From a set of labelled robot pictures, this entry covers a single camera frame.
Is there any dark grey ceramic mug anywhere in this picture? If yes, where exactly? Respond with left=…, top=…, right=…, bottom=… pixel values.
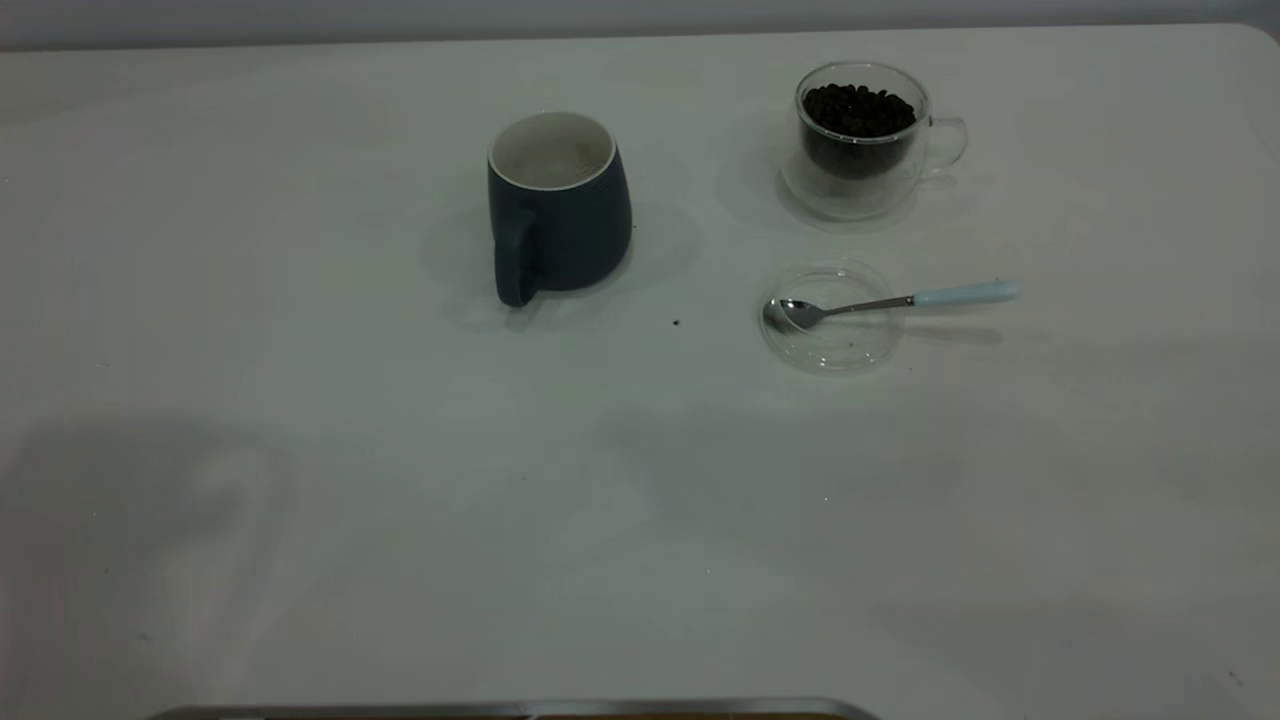
left=486, top=110, right=634, bottom=309

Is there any clear double-wall glass cup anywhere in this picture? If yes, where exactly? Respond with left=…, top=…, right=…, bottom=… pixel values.
left=780, top=61, right=969, bottom=223

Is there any dark coffee beans pile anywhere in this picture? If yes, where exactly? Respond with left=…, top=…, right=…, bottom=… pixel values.
left=802, top=84, right=917, bottom=181

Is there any metal spoon light blue handle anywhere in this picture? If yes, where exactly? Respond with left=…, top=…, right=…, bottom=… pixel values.
left=762, top=280, right=1022, bottom=336

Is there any clear round glass saucer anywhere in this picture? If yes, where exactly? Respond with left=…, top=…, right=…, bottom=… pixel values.
left=758, top=260, right=904, bottom=376

